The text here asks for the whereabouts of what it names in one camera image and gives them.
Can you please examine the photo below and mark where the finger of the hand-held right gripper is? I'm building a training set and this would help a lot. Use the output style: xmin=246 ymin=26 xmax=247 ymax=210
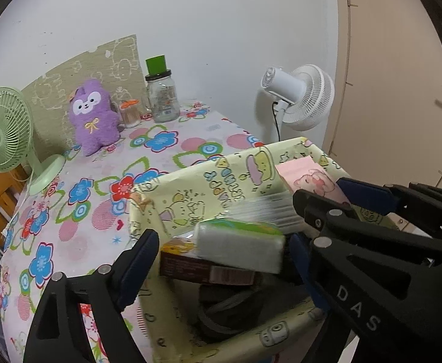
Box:
xmin=292 ymin=189 xmax=361 ymax=240
xmin=336 ymin=178 xmax=442 ymax=243

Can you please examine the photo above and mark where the yellow cartoon tissue packet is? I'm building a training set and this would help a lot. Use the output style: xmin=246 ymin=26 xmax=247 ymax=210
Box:
xmin=160 ymin=236 xmax=257 ymax=286

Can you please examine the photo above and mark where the black fan cable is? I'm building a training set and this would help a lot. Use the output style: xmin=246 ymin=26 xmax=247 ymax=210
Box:
xmin=271 ymin=100 xmax=282 ymax=143

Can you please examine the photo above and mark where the glass jar with green lid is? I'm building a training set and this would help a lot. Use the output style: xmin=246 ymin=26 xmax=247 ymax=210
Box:
xmin=141 ymin=56 xmax=180 ymax=123

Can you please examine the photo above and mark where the green tissue packet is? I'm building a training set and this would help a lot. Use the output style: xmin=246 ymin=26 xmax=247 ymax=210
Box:
xmin=194 ymin=219 xmax=286 ymax=275

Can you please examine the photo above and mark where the white standing fan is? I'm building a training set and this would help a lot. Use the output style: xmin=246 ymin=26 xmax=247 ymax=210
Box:
xmin=261 ymin=64 xmax=336 ymax=148

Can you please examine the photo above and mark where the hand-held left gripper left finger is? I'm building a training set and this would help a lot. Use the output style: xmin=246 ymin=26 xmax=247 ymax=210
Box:
xmin=22 ymin=229 xmax=160 ymax=363

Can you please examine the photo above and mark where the beige door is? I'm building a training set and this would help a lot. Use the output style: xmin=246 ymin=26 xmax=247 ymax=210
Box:
xmin=321 ymin=0 xmax=442 ymax=197

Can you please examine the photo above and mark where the clear plastic pack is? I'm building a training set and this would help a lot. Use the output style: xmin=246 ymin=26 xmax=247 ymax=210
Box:
xmin=240 ymin=191 xmax=305 ymax=235

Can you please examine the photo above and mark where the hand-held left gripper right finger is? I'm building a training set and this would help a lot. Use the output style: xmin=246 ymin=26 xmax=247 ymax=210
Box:
xmin=290 ymin=232 xmax=329 ymax=312

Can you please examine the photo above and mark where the clear bag of grey socks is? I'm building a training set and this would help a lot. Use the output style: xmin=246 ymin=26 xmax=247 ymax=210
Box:
xmin=198 ymin=283 xmax=267 ymax=343

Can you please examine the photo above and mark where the cotton swab jar orange lid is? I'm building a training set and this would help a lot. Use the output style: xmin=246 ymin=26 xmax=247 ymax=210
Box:
xmin=119 ymin=99 xmax=142 ymax=128

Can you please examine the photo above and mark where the pink cartoon packet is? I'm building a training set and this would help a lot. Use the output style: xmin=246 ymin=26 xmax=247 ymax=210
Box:
xmin=275 ymin=157 xmax=352 ymax=205

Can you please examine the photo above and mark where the purple plush toy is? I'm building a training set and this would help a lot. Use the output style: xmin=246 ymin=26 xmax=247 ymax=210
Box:
xmin=69 ymin=78 xmax=121 ymax=157

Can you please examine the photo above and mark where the floral tablecloth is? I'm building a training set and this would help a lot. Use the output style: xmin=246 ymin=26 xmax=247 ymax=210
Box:
xmin=0 ymin=100 xmax=267 ymax=363

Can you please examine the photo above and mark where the yellow patterned storage box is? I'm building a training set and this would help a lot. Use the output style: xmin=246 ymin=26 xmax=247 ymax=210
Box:
xmin=129 ymin=136 xmax=352 ymax=363

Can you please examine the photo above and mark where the green patterned board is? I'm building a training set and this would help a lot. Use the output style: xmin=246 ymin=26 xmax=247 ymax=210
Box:
xmin=20 ymin=34 xmax=146 ymax=152

